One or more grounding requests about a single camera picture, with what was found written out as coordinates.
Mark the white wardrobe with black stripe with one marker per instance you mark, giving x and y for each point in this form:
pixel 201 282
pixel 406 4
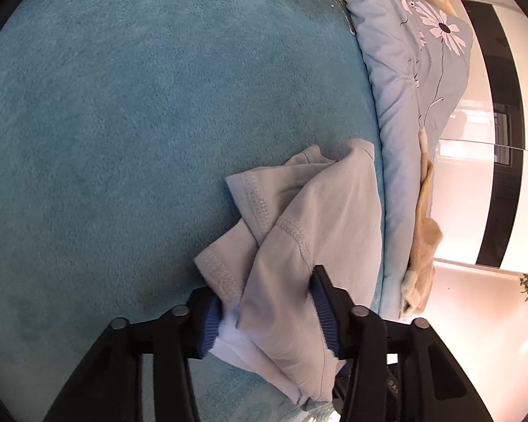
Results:
pixel 506 162

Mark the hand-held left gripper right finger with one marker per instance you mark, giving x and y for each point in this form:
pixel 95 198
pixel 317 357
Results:
pixel 325 312

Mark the teal floral blanket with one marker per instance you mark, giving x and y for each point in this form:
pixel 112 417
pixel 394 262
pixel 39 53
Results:
pixel 114 118

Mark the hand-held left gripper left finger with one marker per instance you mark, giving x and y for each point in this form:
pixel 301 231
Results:
pixel 211 329

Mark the light blue shirt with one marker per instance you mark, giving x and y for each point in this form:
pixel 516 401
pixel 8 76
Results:
pixel 312 211

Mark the light blue floral quilt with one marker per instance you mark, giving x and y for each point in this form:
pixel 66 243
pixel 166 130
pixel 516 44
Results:
pixel 400 96

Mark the beige fuzzy sweater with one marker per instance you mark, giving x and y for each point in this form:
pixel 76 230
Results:
pixel 424 246

